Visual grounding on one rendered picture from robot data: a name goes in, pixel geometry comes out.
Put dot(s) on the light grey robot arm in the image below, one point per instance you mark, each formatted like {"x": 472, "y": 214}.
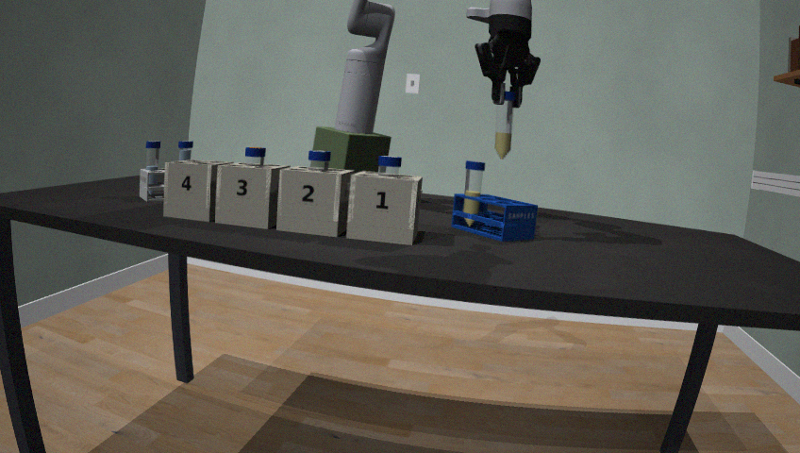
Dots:
{"x": 365, "y": 65}

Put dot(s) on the white tube rack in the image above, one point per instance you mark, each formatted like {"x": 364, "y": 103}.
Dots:
{"x": 144, "y": 183}

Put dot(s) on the blue tube rack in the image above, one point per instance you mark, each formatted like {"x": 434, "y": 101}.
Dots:
{"x": 519, "y": 220}

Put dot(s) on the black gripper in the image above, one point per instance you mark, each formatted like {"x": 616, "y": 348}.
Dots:
{"x": 508, "y": 32}

